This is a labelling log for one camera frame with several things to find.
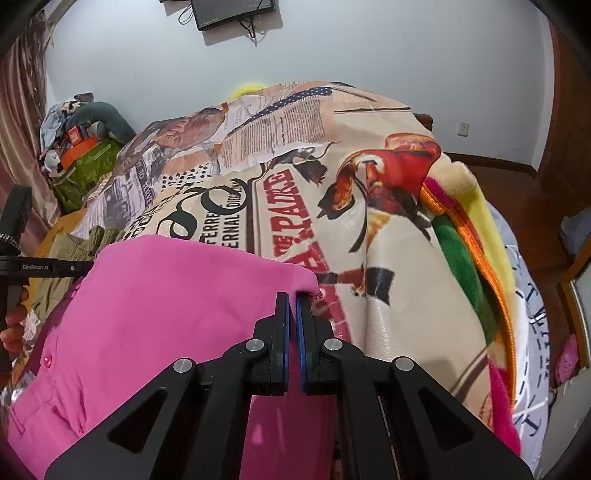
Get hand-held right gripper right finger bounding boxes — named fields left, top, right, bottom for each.
left=297, top=291, right=535, bottom=480

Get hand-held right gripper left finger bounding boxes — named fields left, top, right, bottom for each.
left=44, top=292, right=291, bottom=480

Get pink pants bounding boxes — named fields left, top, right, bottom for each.
left=7, top=234, right=339, bottom=480

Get olive green pants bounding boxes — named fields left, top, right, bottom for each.
left=30, top=225, right=126, bottom=320

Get person's left hand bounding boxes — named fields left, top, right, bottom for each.
left=0, top=304, right=27, bottom=358

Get printed blanket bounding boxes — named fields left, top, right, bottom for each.
left=74, top=80, right=467, bottom=416

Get green patterned bag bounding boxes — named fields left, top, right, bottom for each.
left=50, top=137, right=126, bottom=214

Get pink striped curtain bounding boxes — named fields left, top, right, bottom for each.
left=0, top=14, right=62, bottom=296

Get patterned cloth bundle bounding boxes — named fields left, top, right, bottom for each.
left=39, top=92, right=95, bottom=174

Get multicoloured fleece blanket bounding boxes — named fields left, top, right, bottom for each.
left=418, top=152, right=523, bottom=457

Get grey plush pillow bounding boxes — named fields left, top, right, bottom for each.
left=69, top=100, right=138, bottom=142

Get white patterned bedsheet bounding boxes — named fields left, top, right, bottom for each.
left=480, top=203, right=560, bottom=477

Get yellow pillow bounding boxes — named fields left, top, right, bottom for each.
left=229, top=82, right=267, bottom=100

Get pink slipper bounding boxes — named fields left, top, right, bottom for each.
left=553, top=334, right=581, bottom=387

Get wooden framed cabinet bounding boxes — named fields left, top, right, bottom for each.
left=556, top=203, right=591, bottom=370

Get wooden door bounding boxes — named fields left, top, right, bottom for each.
left=537, top=21, right=591, bottom=188

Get black cable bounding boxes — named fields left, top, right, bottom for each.
left=239, top=17, right=262, bottom=45

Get black wall monitor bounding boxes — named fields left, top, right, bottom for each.
left=191, top=0, right=278, bottom=32

